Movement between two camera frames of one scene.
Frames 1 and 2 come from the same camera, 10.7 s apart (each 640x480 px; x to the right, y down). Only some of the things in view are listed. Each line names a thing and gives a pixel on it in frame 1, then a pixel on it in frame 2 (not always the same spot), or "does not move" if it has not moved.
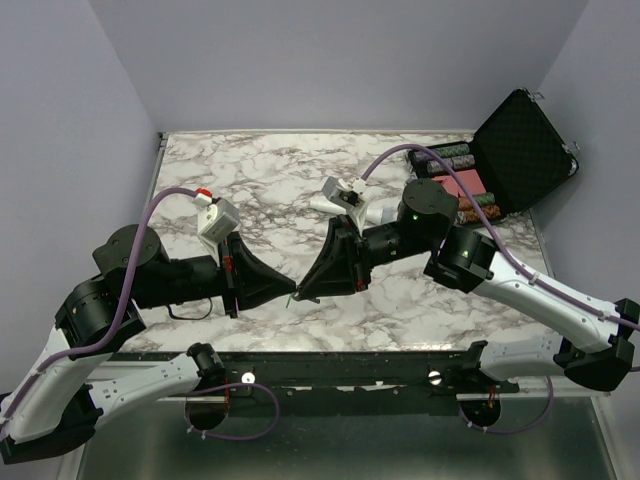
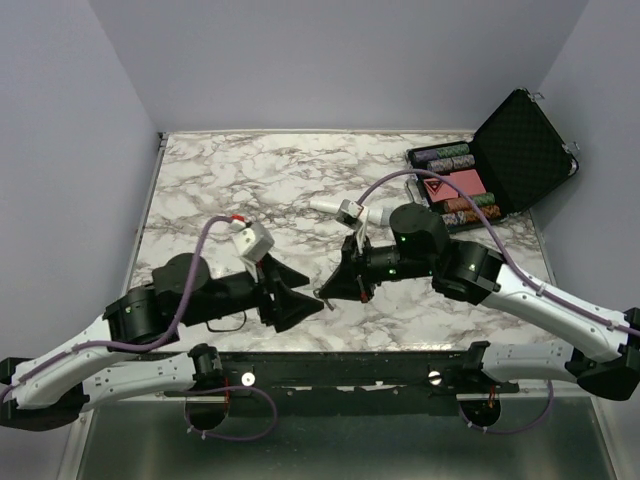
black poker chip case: x=522 y=155 does not move
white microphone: x=376 y=216 does not move
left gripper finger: x=256 y=301 to x=293 y=308
